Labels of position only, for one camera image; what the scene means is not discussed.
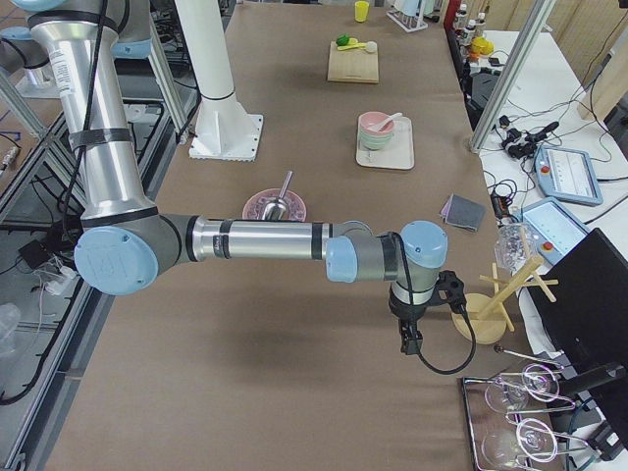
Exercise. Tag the upper blue teach pendant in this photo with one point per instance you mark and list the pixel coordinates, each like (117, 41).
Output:
(567, 175)

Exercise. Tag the white ceramic spoon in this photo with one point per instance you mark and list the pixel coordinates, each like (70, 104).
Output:
(379, 126)

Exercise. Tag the white wire cup rack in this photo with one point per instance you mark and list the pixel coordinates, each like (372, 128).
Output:
(409, 14)

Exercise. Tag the near wine glass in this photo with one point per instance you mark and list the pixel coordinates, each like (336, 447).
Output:
(520, 446)

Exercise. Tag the cream rabbit tray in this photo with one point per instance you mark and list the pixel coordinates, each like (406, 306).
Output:
(397, 154)

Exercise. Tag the pink bowl with ice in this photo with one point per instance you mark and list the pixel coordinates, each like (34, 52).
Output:
(254, 206)

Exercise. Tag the lower blue teach pendant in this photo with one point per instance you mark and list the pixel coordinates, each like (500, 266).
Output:
(556, 231)

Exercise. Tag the grey purple folded cloth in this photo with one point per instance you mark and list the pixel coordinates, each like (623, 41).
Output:
(463, 213)

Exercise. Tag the black monitor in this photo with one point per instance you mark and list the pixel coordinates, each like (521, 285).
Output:
(588, 320)

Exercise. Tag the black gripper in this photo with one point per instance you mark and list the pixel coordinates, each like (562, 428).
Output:
(405, 311)

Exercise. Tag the clear glass cup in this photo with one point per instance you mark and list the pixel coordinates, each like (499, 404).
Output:
(515, 245)

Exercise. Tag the blue teach pendant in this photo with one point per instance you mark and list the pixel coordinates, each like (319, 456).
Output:
(567, 175)
(556, 231)

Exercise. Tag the aluminium frame post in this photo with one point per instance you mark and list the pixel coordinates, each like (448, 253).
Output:
(525, 41)

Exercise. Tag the black wire glass rack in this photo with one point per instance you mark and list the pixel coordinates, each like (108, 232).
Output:
(481, 420)

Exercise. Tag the wooden cutting board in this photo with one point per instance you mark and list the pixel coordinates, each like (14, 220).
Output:
(355, 65)

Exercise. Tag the far wine glass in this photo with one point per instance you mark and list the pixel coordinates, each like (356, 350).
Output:
(512, 392)

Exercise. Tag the mint green bowl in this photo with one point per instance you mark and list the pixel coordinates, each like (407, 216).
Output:
(374, 142)

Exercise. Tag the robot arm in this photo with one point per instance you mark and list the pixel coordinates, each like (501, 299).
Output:
(127, 242)

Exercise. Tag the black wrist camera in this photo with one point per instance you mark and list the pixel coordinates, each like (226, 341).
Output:
(450, 291)

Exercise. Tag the metal ice scoop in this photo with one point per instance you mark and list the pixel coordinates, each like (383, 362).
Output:
(276, 207)

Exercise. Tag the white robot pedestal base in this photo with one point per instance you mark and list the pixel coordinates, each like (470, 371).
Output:
(223, 128)

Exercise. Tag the wooden cup tree stand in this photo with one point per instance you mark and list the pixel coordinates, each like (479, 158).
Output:
(487, 315)

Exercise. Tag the wine glass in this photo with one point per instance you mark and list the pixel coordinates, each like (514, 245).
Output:
(520, 446)
(512, 392)

